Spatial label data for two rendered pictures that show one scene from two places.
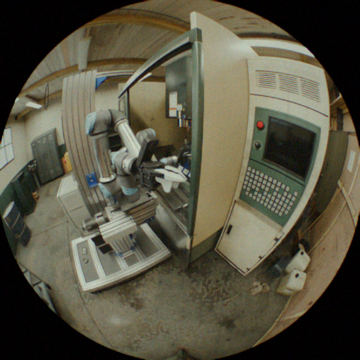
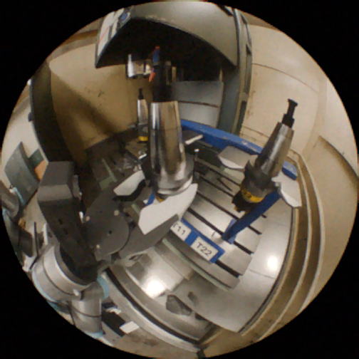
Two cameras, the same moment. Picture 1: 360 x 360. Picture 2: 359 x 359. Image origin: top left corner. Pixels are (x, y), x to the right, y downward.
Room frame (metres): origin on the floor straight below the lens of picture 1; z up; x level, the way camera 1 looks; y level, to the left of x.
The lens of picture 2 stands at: (1.16, -0.11, 1.30)
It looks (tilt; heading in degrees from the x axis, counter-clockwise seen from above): 45 degrees down; 348
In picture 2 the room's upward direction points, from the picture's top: straight up
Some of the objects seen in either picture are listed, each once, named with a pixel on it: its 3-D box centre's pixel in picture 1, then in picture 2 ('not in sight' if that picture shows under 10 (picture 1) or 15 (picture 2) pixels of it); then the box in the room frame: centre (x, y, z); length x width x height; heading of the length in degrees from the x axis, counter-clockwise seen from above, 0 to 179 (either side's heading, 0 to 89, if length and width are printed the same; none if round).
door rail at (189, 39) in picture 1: (131, 83); not in sight; (1.40, 0.53, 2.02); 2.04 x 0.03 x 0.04; 34
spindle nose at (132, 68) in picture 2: (183, 122); (139, 67); (1.80, -0.05, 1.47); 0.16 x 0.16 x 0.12
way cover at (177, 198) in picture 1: (166, 186); (126, 227); (1.40, 0.17, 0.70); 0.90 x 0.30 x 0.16; 34
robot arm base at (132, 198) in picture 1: (130, 191); not in sight; (0.74, 0.37, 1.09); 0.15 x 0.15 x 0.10
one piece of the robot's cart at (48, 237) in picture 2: not in sight; (40, 251); (1.12, 0.68, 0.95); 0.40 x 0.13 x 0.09; 129
